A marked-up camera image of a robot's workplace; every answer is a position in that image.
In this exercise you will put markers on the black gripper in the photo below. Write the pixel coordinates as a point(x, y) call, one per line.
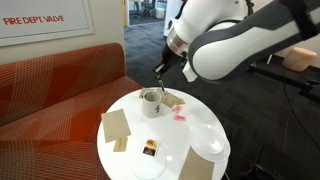
point(169, 59)

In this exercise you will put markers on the black and white marker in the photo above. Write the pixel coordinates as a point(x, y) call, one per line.
point(161, 86)

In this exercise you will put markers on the white cartoon print mug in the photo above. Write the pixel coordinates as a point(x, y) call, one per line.
point(151, 104)

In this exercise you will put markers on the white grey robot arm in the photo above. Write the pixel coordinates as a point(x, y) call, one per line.
point(218, 39)

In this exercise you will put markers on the brown napkin under mug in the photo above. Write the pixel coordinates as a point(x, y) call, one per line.
point(165, 99)

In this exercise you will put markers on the small brown sugar packet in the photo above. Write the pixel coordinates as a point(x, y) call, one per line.
point(178, 101)

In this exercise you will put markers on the pink sweetener packet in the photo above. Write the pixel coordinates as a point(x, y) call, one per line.
point(179, 118)
point(177, 109)

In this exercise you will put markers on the round white table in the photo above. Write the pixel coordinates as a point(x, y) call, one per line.
point(162, 128)

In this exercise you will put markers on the brown napkin near small plate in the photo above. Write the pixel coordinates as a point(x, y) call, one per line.
point(115, 125)

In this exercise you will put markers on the large white plate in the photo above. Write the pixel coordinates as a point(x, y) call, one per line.
point(209, 144)

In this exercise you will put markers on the small white plate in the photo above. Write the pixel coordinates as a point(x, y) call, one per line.
point(148, 167)

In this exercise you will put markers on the brown napkin beside large plate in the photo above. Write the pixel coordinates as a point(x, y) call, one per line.
point(196, 168)

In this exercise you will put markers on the orange patterned sofa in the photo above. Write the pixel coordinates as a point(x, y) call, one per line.
point(50, 112)

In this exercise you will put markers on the fire dept valve sign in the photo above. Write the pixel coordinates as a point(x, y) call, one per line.
point(26, 21)

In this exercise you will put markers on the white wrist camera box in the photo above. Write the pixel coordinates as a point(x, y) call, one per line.
point(188, 73)

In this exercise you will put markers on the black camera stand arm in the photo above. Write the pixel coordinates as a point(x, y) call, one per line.
point(305, 87)

